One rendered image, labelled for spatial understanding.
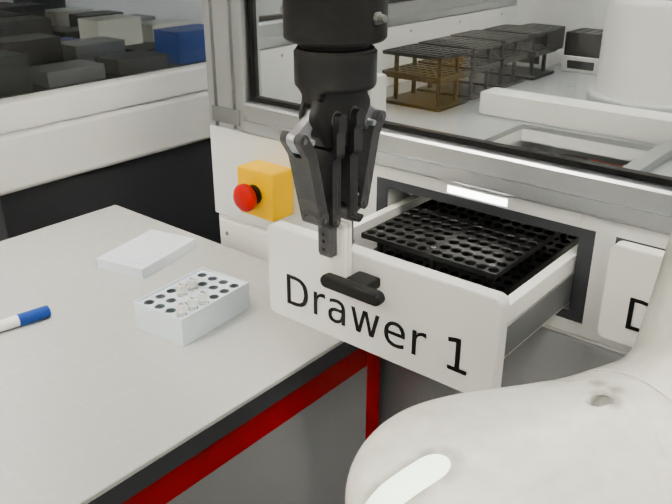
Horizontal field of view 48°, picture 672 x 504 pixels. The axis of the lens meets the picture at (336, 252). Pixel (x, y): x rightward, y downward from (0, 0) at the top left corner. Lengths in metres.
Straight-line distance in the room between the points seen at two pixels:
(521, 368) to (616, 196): 0.26
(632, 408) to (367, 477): 0.13
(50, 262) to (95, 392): 0.38
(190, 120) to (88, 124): 0.24
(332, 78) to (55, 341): 0.51
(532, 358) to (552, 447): 0.61
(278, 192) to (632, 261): 0.49
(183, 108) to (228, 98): 0.45
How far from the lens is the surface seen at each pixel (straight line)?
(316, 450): 1.01
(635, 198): 0.82
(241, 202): 1.07
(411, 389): 1.08
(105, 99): 1.48
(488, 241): 0.87
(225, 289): 0.99
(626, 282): 0.84
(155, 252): 1.16
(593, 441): 0.35
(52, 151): 1.43
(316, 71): 0.66
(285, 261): 0.83
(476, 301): 0.69
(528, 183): 0.87
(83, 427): 0.83
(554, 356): 0.93
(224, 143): 1.18
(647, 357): 0.41
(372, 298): 0.72
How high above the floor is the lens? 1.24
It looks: 24 degrees down
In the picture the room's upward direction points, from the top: straight up
